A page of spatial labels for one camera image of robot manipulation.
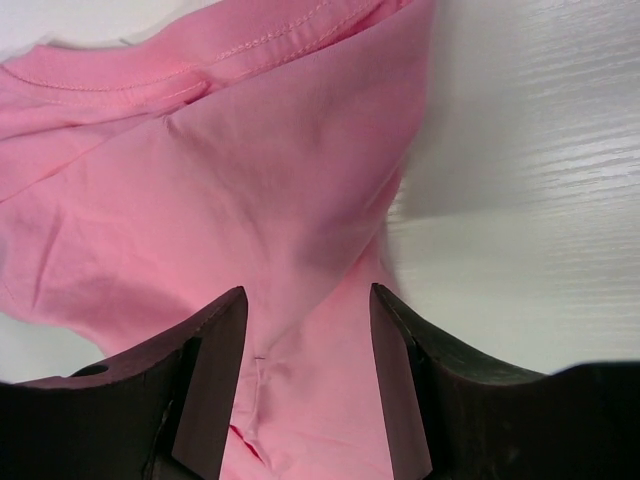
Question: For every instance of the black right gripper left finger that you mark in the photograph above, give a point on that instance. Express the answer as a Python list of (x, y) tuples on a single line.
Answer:
[(160, 410)]

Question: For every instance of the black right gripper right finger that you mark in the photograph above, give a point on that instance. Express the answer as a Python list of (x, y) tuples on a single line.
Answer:
[(454, 412)]

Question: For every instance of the light pink t-shirt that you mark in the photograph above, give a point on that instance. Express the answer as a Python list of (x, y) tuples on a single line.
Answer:
[(250, 143)]

